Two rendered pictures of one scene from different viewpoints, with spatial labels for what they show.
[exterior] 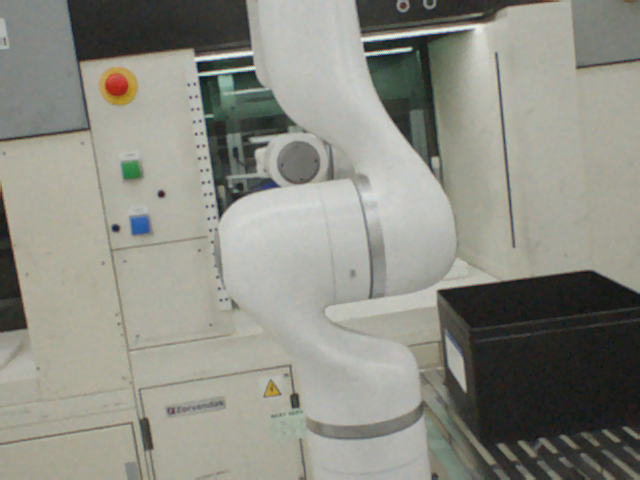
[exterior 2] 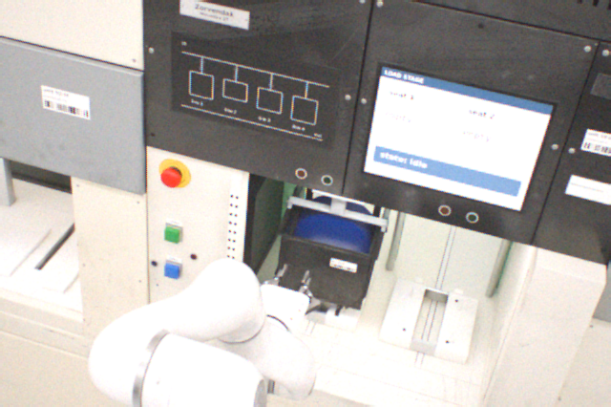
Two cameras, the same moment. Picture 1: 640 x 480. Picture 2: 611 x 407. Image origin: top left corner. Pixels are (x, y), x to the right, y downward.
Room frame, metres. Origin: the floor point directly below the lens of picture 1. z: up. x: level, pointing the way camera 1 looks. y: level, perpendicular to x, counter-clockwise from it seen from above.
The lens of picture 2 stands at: (0.24, -0.35, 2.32)
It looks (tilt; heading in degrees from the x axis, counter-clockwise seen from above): 37 degrees down; 18
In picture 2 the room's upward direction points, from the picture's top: 7 degrees clockwise
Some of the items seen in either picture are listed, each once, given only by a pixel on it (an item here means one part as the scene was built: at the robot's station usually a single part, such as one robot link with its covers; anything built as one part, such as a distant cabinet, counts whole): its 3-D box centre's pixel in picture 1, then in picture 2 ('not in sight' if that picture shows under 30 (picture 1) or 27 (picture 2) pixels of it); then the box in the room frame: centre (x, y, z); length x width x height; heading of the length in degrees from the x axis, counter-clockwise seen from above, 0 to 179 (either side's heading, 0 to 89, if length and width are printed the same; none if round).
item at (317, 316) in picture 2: not in sight; (325, 288); (1.74, 0.06, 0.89); 0.22 x 0.21 x 0.04; 6
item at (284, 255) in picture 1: (317, 305); not in sight; (0.75, 0.01, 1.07); 0.19 x 0.12 x 0.24; 96
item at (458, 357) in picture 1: (541, 348); not in sight; (1.19, -0.33, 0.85); 0.28 x 0.28 x 0.17; 1
